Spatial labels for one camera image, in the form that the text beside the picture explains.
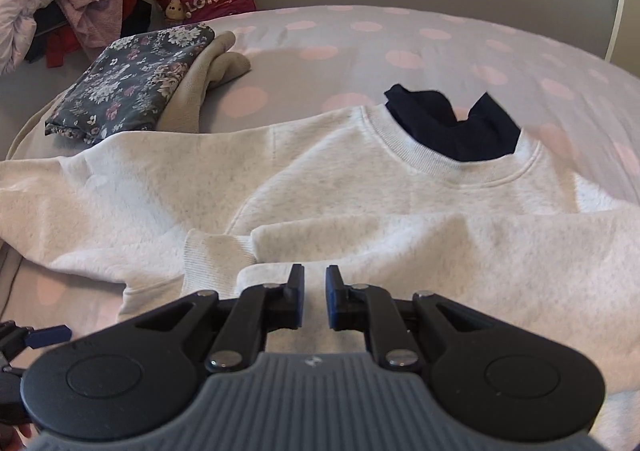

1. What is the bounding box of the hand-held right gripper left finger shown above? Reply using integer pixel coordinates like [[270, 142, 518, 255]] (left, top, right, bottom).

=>
[[65, 263, 305, 372]]

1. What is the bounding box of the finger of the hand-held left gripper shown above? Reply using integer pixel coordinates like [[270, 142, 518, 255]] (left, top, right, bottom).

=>
[[0, 367, 28, 426], [0, 321, 72, 367]]

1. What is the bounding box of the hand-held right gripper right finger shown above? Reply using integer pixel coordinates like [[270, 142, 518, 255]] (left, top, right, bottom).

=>
[[325, 264, 571, 372]]

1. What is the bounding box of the light grey printed sweatshirt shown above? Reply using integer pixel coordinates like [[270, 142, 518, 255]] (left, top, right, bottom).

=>
[[0, 104, 640, 367]]

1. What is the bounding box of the navy garment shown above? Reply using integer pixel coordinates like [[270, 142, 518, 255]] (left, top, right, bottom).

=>
[[384, 84, 522, 163]]

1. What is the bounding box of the folded beige garment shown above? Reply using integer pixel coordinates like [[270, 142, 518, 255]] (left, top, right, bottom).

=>
[[5, 30, 251, 162]]

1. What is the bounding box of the bed with polka dot sheet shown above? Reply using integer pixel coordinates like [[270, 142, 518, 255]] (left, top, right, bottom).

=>
[[0, 5, 640, 451]]

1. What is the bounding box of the folded dark floral cloth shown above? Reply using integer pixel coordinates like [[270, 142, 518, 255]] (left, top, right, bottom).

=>
[[44, 22, 216, 147]]

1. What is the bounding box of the red garment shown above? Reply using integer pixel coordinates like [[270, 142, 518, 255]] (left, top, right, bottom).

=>
[[45, 24, 83, 69]]

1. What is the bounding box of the purple fleece garment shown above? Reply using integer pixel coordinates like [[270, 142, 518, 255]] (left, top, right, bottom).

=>
[[55, 0, 126, 63]]

